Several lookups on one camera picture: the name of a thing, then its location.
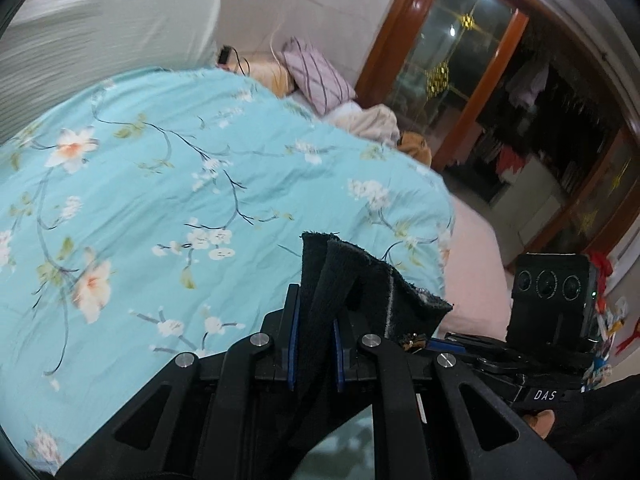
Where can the black pants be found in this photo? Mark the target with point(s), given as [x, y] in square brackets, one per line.
[340, 277]

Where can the black charger with cable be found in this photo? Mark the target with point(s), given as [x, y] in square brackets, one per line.
[230, 59]

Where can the wooden glass wardrobe door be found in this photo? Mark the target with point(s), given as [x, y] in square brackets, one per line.
[531, 107]

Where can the turquoise floral bedspread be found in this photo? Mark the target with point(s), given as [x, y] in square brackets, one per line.
[159, 212]

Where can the right hand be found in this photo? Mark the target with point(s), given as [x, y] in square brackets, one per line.
[542, 423]

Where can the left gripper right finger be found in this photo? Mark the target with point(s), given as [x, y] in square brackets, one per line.
[410, 406]

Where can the pink plaid pillow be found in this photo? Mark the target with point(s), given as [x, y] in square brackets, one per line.
[320, 82]

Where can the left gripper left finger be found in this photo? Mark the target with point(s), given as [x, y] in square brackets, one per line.
[189, 418]

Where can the black camera box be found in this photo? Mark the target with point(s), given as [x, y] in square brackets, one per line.
[554, 303]

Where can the grey striped headboard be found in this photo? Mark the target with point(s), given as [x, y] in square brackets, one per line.
[55, 48]

